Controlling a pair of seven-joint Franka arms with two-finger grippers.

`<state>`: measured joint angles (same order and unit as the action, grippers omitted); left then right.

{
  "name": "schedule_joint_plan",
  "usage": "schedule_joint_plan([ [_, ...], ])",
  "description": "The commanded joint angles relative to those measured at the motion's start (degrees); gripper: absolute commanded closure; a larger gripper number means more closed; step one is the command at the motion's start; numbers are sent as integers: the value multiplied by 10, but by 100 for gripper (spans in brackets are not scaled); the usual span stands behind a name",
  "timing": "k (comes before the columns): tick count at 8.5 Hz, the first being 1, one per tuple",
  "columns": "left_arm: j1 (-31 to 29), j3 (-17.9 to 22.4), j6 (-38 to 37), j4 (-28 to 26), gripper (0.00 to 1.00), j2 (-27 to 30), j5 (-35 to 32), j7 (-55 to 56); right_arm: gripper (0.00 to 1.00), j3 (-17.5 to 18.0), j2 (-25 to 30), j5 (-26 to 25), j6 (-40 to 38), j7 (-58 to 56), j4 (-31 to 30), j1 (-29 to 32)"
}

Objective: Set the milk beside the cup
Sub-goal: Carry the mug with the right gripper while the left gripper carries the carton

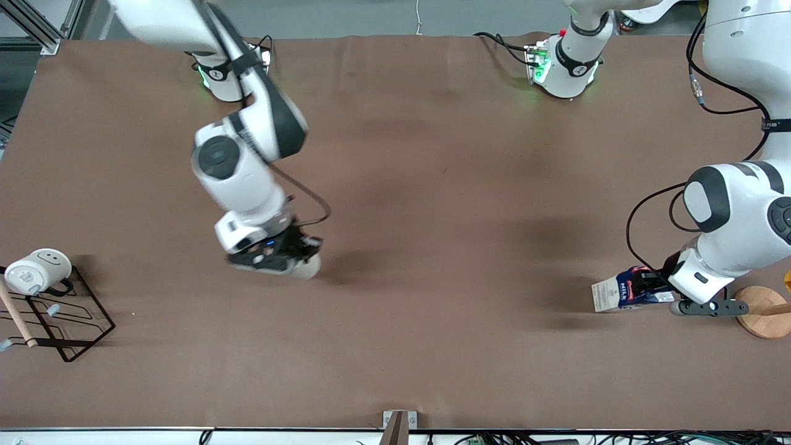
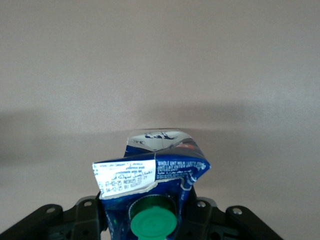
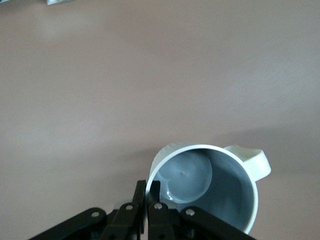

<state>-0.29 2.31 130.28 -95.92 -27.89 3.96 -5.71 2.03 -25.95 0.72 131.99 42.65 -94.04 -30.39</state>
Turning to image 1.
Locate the aluminium frame profile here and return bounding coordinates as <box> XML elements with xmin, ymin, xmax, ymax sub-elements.
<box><xmin>0</xmin><ymin>0</ymin><xmax>84</xmax><ymax>55</ymax></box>

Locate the round wooden stand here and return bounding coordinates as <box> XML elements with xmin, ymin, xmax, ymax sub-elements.
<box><xmin>734</xmin><ymin>286</ymin><xmax>791</xmax><ymax>339</ymax></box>

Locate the white smiley face mug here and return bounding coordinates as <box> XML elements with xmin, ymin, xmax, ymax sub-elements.
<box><xmin>4</xmin><ymin>248</ymin><xmax>73</xmax><ymax>296</ymax></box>

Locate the tangled cable bundle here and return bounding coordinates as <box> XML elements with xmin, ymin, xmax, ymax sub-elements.
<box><xmin>426</xmin><ymin>431</ymin><xmax>791</xmax><ymax>445</ymax></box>

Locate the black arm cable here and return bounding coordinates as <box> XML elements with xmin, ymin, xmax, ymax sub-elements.
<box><xmin>269</xmin><ymin>162</ymin><xmax>332</xmax><ymax>228</ymax></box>
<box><xmin>626</xmin><ymin>12</ymin><xmax>773</xmax><ymax>276</ymax></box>

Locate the blue white milk carton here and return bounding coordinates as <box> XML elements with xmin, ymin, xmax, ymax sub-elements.
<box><xmin>592</xmin><ymin>266</ymin><xmax>675</xmax><ymax>313</ymax></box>

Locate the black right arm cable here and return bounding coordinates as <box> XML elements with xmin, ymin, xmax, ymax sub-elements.
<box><xmin>269</xmin><ymin>162</ymin><xmax>332</xmax><ymax>228</ymax></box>

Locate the wooden rod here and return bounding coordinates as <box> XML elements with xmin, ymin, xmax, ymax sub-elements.
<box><xmin>0</xmin><ymin>278</ymin><xmax>38</xmax><ymax>349</ymax></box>

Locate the black wire rack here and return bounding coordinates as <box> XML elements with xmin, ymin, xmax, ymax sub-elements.
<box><xmin>0</xmin><ymin>265</ymin><xmax>116</xmax><ymax>363</ymax></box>

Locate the brown table cover sheet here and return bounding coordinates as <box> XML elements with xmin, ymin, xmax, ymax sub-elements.
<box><xmin>0</xmin><ymin>34</ymin><xmax>791</xmax><ymax>431</ymax></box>

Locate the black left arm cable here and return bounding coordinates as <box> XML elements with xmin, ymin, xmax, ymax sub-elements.
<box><xmin>626</xmin><ymin>12</ymin><xmax>773</xmax><ymax>276</ymax></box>

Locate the grey ceramic cup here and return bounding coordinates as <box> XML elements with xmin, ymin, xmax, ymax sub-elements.
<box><xmin>289</xmin><ymin>255</ymin><xmax>323</xmax><ymax>281</ymax></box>

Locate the metal table bracket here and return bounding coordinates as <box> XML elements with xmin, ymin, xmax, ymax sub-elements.
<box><xmin>383</xmin><ymin>410</ymin><xmax>418</xmax><ymax>445</ymax></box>

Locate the black base cable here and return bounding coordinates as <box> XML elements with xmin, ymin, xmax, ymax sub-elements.
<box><xmin>475</xmin><ymin>32</ymin><xmax>533</xmax><ymax>66</ymax></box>

